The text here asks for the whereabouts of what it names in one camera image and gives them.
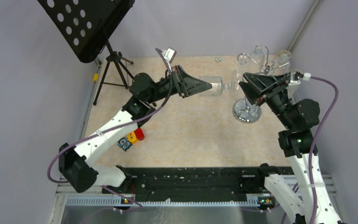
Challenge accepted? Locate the yellow clamp left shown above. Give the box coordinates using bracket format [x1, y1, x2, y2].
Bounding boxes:
[93, 73, 98, 82]

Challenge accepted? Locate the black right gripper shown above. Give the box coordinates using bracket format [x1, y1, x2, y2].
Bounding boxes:
[238, 73, 294, 129]

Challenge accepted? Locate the etched wine glass near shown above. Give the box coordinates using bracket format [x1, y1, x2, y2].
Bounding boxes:
[276, 50, 292, 72]

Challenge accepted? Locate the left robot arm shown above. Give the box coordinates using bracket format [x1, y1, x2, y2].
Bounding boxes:
[58, 65, 213, 193]

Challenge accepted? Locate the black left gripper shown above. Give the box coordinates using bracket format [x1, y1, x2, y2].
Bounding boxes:
[146, 64, 212, 104]

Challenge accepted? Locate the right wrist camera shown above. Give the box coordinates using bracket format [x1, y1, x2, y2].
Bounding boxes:
[289, 70, 311, 85]

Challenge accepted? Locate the black perforated music stand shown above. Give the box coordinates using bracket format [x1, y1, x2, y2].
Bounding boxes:
[38, 0, 135, 89]

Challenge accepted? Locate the red cylinder block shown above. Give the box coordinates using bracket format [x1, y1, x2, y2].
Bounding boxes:
[134, 128, 145, 141]

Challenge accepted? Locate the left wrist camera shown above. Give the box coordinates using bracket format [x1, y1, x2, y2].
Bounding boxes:
[162, 48, 177, 63]

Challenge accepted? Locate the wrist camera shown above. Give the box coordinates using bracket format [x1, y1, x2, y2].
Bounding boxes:
[289, 70, 311, 85]
[162, 48, 177, 63]

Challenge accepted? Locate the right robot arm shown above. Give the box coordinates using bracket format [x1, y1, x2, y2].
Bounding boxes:
[239, 72, 343, 224]

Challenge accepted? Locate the yellow ring block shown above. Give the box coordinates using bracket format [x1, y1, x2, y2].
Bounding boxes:
[126, 132, 138, 144]

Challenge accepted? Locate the etched wine glass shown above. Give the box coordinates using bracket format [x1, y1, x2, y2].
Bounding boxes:
[250, 44, 269, 67]
[276, 50, 292, 72]

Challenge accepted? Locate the etched wine glass far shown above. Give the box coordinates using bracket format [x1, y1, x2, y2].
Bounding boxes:
[250, 44, 269, 67]

